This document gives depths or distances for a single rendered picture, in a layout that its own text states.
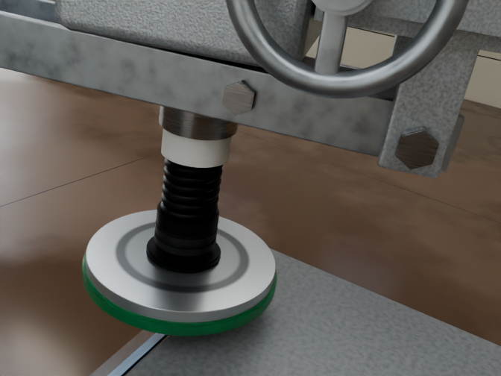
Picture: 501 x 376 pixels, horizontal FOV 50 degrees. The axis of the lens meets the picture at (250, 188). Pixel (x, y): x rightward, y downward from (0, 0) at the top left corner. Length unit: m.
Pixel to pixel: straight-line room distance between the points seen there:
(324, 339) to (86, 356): 1.27
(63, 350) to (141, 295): 1.30
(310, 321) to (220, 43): 0.36
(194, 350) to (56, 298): 1.50
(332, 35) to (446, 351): 0.43
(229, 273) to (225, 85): 0.22
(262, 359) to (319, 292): 0.15
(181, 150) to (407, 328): 0.35
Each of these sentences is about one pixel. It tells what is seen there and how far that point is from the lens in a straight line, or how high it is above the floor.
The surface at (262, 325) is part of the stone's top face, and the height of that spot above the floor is 0.84.
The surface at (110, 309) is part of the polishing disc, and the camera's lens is 0.56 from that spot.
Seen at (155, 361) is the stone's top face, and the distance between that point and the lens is 0.56.
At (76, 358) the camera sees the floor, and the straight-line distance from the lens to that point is 1.81.
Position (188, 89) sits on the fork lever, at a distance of 0.48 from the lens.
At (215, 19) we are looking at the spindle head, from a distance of 0.41.
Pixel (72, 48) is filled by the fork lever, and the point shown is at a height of 1.12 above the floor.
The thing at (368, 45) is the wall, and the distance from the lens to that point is 6.90.
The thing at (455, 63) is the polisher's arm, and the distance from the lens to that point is 0.43.
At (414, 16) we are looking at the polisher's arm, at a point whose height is 1.20.
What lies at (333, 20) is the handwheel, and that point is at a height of 1.19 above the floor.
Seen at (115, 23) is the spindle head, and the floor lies 1.16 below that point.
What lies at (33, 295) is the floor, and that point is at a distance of 2.07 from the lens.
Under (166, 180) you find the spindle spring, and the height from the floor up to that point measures 0.99.
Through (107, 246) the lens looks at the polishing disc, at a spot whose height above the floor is 0.90.
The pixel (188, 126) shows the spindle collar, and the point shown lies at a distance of 0.51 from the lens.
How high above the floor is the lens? 1.23
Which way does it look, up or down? 24 degrees down
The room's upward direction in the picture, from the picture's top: 9 degrees clockwise
